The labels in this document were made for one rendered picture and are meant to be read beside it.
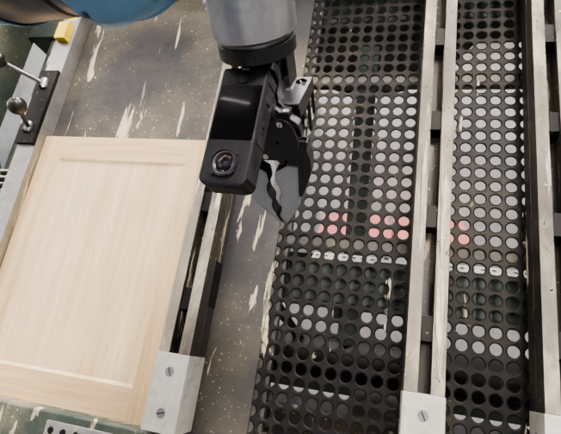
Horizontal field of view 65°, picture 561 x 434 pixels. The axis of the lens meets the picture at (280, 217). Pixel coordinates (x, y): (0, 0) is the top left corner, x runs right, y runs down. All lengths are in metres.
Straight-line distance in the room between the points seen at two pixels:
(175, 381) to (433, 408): 0.41
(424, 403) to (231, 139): 0.50
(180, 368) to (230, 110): 0.51
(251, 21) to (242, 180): 0.13
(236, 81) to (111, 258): 0.63
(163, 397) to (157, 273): 0.24
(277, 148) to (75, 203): 0.70
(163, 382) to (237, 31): 0.59
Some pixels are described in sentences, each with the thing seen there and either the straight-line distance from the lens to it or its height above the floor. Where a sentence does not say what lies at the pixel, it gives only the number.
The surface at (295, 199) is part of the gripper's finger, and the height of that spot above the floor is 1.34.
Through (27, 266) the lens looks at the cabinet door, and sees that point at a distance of 1.09.
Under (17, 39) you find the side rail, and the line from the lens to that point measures 1.53.
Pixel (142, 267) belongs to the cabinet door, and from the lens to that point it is 0.93.
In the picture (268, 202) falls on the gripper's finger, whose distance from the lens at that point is 0.50.
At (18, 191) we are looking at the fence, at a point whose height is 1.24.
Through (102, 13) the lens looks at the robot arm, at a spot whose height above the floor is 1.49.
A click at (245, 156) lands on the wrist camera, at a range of 0.37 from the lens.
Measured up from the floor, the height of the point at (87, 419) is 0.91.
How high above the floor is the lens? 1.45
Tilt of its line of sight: 15 degrees down
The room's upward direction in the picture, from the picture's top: straight up
